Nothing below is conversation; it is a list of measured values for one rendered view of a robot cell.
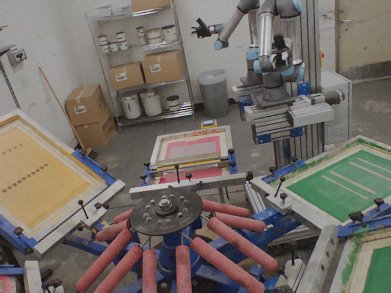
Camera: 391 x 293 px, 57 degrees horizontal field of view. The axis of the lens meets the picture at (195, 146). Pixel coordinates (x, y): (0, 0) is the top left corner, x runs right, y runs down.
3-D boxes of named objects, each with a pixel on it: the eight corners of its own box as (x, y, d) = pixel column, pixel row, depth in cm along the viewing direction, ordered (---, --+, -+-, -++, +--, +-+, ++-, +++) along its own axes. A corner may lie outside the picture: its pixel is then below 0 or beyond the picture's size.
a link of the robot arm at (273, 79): (265, 81, 247) (263, 62, 241) (284, 80, 242) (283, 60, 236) (262, 87, 237) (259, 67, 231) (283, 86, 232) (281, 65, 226)
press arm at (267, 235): (371, 178, 209) (371, 170, 207) (380, 183, 205) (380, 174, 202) (184, 282, 166) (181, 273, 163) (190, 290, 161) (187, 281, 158)
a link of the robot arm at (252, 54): (245, 69, 282) (243, 52, 276) (249, 64, 293) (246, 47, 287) (260, 68, 277) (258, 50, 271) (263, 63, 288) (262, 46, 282)
